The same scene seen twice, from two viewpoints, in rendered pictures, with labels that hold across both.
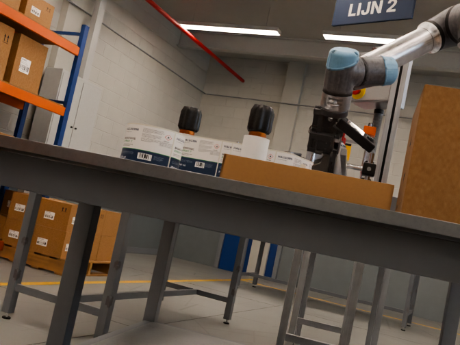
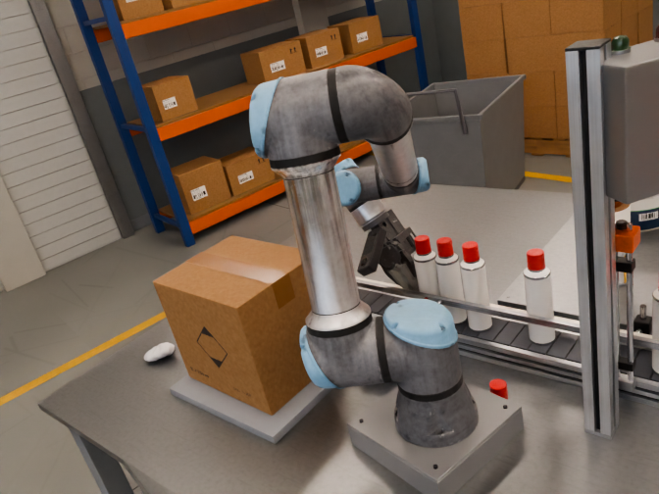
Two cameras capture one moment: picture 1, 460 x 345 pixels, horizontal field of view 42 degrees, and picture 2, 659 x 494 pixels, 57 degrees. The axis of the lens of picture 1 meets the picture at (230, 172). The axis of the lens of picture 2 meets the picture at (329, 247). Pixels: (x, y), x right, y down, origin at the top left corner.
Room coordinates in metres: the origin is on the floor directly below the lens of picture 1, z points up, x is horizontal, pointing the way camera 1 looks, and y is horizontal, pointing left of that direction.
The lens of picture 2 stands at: (2.14, -1.40, 1.67)
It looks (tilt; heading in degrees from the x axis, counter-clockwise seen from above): 24 degrees down; 123
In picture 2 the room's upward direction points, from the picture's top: 14 degrees counter-clockwise
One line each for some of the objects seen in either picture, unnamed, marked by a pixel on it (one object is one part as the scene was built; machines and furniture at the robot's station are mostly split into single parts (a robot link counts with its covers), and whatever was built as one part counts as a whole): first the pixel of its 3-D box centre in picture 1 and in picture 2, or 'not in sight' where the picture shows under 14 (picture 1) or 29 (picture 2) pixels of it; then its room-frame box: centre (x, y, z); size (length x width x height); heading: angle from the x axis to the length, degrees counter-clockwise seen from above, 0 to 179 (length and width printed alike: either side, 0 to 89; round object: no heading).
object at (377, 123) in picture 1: (374, 137); not in sight; (2.16, -0.49, 1.18); 0.04 x 0.04 x 0.21
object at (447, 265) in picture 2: not in sight; (449, 280); (1.70, -0.28, 0.98); 0.05 x 0.05 x 0.20
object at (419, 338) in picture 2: not in sight; (419, 342); (1.75, -0.60, 1.05); 0.13 x 0.12 x 0.14; 22
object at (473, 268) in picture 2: not in sight; (475, 286); (1.76, -0.30, 0.98); 0.05 x 0.05 x 0.20
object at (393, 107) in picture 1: (387, 137); (595, 264); (2.03, -0.51, 1.17); 0.04 x 0.04 x 0.67; 78
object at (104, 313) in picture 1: (148, 262); not in sight; (4.10, 0.42, 0.40); 1.90 x 0.75 x 0.80; 157
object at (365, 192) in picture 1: (310, 191); not in sight; (1.04, -0.14, 0.85); 0.30 x 0.26 x 0.04; 168
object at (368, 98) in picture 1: (380, 80); (653, 116); (2.11, -0.46, 1.38); 0.17 x 0.10 x 0.19; 43
